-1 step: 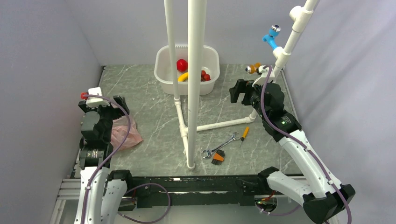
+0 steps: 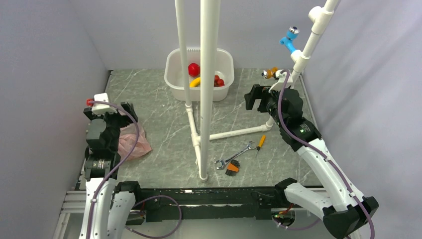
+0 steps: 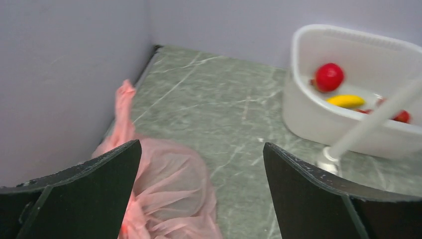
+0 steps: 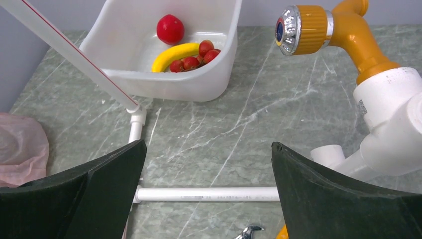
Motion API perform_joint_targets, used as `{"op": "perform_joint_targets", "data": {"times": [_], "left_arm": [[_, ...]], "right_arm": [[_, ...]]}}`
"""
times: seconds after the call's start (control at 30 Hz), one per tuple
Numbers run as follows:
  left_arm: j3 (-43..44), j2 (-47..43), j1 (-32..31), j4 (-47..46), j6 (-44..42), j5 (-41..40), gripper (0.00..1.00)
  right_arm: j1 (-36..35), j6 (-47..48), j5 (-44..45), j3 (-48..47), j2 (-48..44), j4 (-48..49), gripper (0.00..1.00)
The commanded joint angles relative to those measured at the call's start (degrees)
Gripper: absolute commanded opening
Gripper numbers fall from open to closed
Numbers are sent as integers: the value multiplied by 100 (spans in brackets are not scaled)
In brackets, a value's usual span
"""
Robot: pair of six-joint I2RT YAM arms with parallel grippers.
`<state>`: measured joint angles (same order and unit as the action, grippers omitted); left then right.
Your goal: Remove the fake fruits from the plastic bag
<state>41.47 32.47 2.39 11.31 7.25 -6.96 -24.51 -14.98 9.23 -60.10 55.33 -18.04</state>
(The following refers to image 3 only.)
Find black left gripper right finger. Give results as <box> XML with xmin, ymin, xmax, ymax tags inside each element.
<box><xmin>263</xmin><ymin>142</ymin><xmax>422</xmax><ymax>239</ymax></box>

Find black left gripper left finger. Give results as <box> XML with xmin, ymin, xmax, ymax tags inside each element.
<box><xmin>0</xmin><ymin>140</ymin><xmax>142</xmax><ymax>239</ymax></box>

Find pink plastic bag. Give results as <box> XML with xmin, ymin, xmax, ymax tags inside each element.
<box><xmin>92</xmin><ymin>80</ymin><xmax>222</xmax><ymax>239</ymax></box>

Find yellow fake banana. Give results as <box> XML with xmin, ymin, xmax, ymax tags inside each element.
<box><xmin>326</xmin><ymin>95</ymin><xmax>366</xmax><ymax>109</ymax></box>

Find red fake apple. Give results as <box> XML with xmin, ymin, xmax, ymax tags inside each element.
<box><xmin>310</xmin><ymin>63</ymin><xmax>345</xmax><ymax>93</ymax></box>

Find red fake cherry tomatoes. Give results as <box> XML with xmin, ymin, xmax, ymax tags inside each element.
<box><xmin>354</xmin><ymin>98</ymin><xmax>412</xmax><ymax>123</ymax></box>

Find white plastic basin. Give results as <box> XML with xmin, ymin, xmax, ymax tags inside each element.
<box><xmin>282</xmin><ymin>24</ymin><xmax>422</xmax><ymax>145</ymax></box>

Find white pvc pipe frame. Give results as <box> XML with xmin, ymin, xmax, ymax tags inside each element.
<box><xmin>315</xmin><ymin>79</ymin><xmax>422</xmax><ymax>175</ymax></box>

